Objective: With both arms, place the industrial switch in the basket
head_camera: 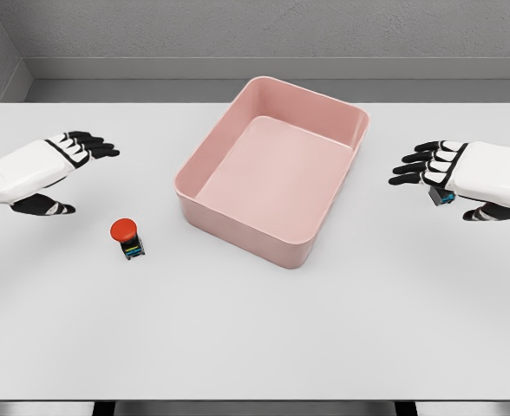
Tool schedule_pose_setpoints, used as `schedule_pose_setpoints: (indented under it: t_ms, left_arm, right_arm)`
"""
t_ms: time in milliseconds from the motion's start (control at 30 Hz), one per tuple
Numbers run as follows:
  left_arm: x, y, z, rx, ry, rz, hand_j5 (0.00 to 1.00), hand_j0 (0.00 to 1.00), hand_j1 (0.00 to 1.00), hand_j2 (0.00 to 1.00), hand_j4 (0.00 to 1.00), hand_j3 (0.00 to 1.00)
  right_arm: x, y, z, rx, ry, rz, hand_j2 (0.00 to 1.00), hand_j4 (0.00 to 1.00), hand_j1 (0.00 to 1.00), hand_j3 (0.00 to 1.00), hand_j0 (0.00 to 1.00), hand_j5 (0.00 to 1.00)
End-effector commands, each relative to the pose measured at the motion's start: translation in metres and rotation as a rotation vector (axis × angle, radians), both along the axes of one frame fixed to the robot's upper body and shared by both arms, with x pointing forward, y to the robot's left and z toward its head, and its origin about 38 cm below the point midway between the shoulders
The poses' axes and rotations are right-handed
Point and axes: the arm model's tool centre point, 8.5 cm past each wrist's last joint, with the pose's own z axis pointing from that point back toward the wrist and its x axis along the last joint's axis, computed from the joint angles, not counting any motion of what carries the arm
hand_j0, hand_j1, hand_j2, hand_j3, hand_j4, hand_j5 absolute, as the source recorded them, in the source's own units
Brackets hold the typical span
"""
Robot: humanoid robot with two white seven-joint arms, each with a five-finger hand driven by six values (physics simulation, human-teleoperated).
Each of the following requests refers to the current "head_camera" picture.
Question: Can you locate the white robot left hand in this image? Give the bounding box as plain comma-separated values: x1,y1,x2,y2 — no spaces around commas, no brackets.
0,131,121,217

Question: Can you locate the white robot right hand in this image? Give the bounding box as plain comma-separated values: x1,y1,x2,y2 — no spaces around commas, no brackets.
388,139,510,222

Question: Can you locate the pink rectangular basket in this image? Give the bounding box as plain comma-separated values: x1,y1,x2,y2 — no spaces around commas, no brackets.
173,75,371,270

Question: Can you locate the grey blue industrial switch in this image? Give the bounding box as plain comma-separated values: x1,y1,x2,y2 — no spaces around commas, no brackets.
428,185,456,207

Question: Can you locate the red button industrial switch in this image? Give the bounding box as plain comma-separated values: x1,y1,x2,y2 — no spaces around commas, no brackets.
109,218,147,263

